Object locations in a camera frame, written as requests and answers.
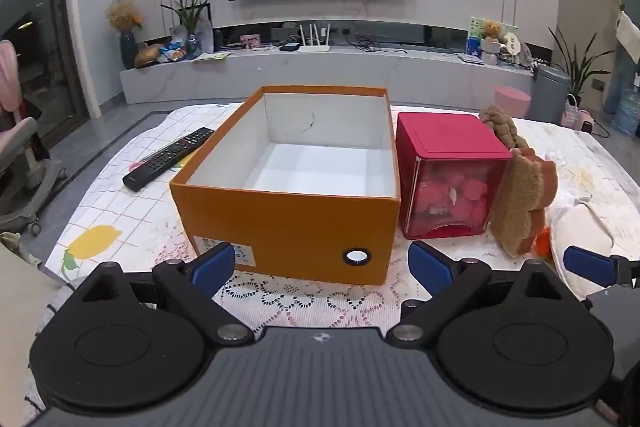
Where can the pile of pink pads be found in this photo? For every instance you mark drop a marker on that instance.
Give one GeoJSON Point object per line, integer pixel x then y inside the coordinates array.
{"type": "Point", "coordinates": [457, 197]}

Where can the small bear plush figure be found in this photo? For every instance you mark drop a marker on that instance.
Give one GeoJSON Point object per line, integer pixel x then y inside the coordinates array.
{"type": "Point", "coordinates": [491, 38]}

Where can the pink bag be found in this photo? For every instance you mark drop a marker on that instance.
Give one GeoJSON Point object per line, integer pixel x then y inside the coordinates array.
{"type": "Point", "coordinates": [575, 116]}

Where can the white router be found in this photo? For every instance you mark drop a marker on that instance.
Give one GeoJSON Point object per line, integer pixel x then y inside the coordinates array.
{"type": "Point", "coordinates": [315, 47]}

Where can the pink stool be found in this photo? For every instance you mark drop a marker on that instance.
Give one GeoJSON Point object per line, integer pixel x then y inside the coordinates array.
{"type": "Point", "coordinates": [512, 102]}

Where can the blue snack packet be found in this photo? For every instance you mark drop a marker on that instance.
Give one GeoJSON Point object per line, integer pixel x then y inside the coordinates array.
{"type": "Point", "coordinates": [174, 52]}

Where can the brown bread loaf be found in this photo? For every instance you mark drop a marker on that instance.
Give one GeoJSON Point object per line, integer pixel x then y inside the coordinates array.
{"type": "Point", "coordinates": [147, 56]}

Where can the pink chair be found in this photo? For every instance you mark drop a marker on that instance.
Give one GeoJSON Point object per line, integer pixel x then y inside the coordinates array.
{"type": "Point", "coordinates": [15, 147]}

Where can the green potted plant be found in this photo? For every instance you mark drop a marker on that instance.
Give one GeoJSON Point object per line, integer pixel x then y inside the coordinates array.
{"type": "Point", "coordinates": [192, 14]}

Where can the red storage box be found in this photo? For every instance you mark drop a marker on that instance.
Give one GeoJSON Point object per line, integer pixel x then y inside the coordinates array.
{"type": "Point", "coordinates": [450, 134]}

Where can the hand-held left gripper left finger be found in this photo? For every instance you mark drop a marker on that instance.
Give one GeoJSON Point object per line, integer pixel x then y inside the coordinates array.
{"type": "Point", "coordinates": [215, 264]}

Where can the white lace tablecloth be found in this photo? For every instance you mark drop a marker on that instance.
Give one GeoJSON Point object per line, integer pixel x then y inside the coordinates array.
{"type": "Point", "coordinates": [565, 157]}

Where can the orange cardboard box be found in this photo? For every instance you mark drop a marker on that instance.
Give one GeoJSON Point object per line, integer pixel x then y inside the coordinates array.
{"type": "Point", "coordinates": [280, 227]}

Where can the white fluffy cloth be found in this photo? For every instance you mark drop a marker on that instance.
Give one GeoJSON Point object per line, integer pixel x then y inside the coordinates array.
{"type": "Point", "coordinates": [582, 229]}

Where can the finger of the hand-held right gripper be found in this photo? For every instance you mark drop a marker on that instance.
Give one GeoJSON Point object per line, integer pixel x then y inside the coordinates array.
{"type": "Point", "coordinates": [587, 264]}

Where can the white round fan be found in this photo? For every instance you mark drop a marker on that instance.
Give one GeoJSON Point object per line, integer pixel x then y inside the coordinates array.
{"type": "Point", "coordinates": [517, 49]}

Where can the grid lemon print tablecloth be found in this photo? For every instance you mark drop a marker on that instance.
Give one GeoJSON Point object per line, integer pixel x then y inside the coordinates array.
{"type": "Point", "coordinates": [125, 227]}

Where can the grey television console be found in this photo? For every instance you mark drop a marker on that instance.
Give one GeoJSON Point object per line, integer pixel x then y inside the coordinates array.
{"type": "Point", "coordinates": [320, 74]}

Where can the green blue picture card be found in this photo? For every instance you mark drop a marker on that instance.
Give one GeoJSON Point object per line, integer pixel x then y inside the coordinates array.
{"type": "Point", "coordinates": [475, 37]}

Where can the tall leafy potted plant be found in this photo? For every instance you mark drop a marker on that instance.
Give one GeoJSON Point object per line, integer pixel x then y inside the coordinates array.
{"type": "Point", "coordinates": [582, 67]}

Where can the green papers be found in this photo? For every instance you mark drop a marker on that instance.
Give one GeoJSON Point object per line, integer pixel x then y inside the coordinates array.
{"type": "Point", "coordinates": [212, 56]}

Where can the small pink box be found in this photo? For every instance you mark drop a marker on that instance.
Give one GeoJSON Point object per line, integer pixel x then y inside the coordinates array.
{"type": "Point", "coordinates": [251, 42]}

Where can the grey trash bin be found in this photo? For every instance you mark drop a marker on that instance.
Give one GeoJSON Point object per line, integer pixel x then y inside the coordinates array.
{"type": "Point", "coordinates": [549, 94]}

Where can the small orange toy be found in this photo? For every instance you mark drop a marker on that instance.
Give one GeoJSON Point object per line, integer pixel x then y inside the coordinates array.
{"type": "Point", "coordinates": [543, 243]}

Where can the black remote control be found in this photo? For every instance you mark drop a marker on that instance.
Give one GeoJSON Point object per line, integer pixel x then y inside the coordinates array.
{"type": "Point", "coordinates": [167, 157]}

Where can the blue water jug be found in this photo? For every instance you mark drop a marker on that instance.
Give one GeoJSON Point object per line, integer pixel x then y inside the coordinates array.
{"type": "Point", "coordinates": [627, 112]}

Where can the vase with dried flowers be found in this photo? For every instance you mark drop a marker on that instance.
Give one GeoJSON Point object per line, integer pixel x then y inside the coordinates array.
{"type": "Point", "coordinates": [125, 32]}

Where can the black set-top box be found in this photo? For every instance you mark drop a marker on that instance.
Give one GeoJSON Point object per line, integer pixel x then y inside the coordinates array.
{"type": "Point", "coordinates": [289, 47]}

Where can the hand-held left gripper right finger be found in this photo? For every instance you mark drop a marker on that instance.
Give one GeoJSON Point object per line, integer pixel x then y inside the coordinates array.
{"type": "Point", "coordinates": [430, 264]}

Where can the white hanging towel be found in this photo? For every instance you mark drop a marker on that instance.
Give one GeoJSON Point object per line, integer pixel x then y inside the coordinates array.
{"type": "Point", "coordinates": [629, 37]}

